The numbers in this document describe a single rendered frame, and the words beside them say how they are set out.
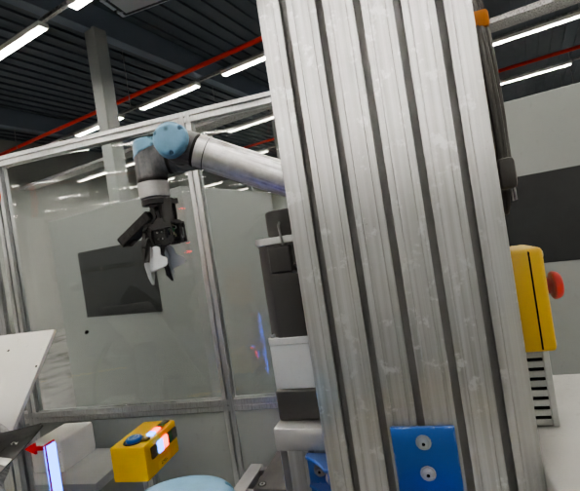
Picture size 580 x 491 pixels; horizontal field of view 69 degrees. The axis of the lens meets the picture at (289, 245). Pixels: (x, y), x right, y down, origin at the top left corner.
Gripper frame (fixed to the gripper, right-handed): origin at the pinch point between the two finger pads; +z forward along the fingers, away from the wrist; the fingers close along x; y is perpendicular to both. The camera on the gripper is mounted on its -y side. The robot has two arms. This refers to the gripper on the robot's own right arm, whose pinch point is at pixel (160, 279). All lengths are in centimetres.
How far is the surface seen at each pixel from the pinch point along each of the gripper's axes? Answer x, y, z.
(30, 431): -18.0, -27.3, 29.2
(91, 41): 512, -361, -380
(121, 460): -3.5, -16.5, 43.9
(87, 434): 37, -62, 55
